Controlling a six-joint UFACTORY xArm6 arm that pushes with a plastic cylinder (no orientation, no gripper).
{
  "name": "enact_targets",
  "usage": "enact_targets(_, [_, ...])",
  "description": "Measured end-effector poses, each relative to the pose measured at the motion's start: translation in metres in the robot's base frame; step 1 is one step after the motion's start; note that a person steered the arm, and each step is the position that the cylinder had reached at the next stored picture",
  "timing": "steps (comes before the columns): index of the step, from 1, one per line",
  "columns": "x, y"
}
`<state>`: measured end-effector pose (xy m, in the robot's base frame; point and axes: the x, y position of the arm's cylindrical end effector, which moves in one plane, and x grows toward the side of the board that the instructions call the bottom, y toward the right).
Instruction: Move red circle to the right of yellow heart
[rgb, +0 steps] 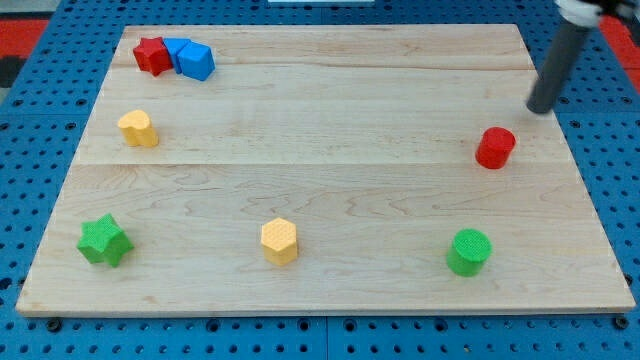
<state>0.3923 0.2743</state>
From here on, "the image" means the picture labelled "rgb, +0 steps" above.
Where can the green cylinder block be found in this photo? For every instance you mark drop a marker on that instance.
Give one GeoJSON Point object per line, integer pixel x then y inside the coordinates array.
{"type": "Point", "coordinates": [469, 251]}

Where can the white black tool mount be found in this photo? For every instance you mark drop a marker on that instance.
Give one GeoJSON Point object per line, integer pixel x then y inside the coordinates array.
{"type": "Point", "coordinates": [588, 13]}

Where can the green star block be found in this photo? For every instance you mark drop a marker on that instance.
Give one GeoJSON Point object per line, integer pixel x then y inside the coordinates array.
{"type": "Point", "coordinates": [103, 241]}

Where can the red star block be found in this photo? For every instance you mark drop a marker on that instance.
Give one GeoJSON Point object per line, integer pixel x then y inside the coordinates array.
{"type": "Point", "coordinates": [152, 56]}

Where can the wooden board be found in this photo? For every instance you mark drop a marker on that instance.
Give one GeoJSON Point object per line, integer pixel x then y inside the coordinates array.
{"type": "Point", "coordinates": [364, 137]}

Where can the blue block behind cube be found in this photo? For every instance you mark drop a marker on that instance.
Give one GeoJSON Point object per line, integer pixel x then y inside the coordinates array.
{"type": "Point", "coordinates": [175, 48]}

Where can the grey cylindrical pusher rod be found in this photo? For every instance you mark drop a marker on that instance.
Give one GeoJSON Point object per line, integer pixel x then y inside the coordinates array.
{"type": "Point", "coordinates": [562, 55]}

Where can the red cylinder block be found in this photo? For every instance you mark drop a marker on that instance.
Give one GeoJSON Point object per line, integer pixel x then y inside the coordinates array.
{"type": "Point", "coordinates": [495, 148]}

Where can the yellow heart block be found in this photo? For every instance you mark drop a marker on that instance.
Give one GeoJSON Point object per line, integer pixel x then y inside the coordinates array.
{"type": "Point", "coordinates": [137, 129]}

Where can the yellow hexagon block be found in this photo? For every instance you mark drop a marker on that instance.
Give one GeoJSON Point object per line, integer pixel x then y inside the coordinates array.
{"type": "Point", "coordinates": [279, 241]}

